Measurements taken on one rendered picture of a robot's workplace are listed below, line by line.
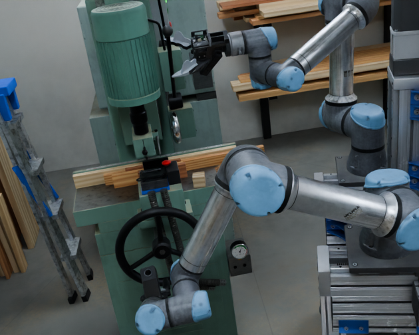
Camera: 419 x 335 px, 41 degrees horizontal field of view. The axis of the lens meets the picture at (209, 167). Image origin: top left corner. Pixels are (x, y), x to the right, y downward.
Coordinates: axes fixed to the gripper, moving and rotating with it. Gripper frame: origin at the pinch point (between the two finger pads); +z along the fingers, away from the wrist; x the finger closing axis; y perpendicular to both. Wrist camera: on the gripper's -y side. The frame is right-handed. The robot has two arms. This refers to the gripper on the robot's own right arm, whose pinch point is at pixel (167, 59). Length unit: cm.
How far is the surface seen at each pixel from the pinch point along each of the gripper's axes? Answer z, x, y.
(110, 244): 30, 42, -41
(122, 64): 14.3, -0.3, 1.1
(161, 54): 0.4, -17.3, -18.0
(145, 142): 11.9, 14.6, -23.8
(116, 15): 13.2, -8.9, 13.5
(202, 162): -6.8, 19.4, -36.7
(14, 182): 95, -53, -156
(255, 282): -28, 40, -137
